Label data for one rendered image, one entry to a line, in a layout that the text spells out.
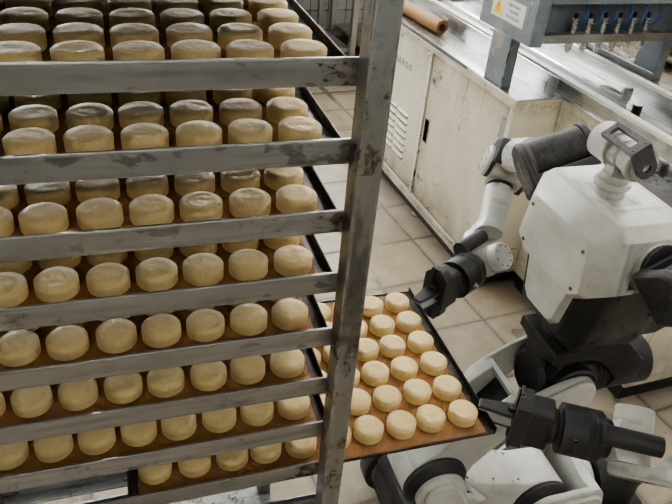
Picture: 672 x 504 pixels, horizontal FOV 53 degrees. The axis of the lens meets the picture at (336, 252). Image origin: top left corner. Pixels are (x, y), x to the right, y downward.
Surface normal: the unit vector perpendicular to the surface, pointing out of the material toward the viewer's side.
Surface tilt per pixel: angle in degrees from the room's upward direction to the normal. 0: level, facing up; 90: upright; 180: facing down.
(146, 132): 0
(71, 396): 0
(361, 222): 90
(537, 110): 90
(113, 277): 0
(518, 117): 90
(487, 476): 19
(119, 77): 90
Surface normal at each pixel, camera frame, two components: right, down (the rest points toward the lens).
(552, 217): -0.96, 0.10
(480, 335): 0.08, -0.83
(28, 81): 0.29, 0.55
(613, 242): -0.58, -0.09
